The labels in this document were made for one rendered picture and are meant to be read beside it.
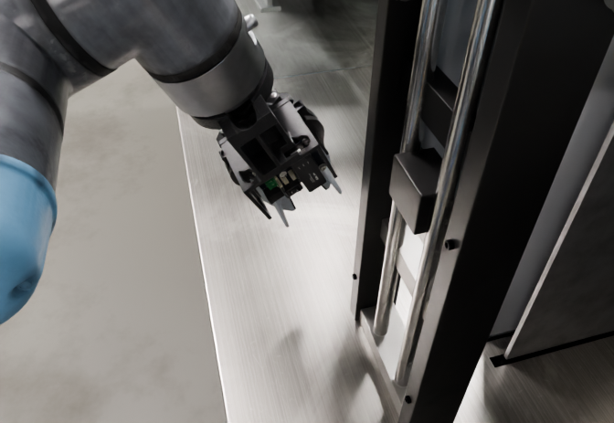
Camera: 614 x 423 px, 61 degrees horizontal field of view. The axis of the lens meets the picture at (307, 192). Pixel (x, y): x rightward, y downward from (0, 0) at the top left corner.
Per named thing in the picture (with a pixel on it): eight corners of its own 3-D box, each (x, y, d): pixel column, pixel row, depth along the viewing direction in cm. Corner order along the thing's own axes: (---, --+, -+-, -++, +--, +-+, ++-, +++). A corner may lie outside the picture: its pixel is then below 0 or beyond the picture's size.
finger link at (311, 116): (304, 174, 53) (259, 135, 46) (297, 163, 54) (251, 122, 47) (342, 146, 52) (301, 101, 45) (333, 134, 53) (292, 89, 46)
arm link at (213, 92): (132, 38, 37) (227, -25, 37) (167, 79, 41) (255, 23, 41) (159, 103, 33) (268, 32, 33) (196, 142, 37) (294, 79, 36)
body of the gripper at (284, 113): (269, 225, 46) (199, 153, 36) (235, 159, 51) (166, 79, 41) (343, 178, 45) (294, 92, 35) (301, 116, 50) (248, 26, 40)
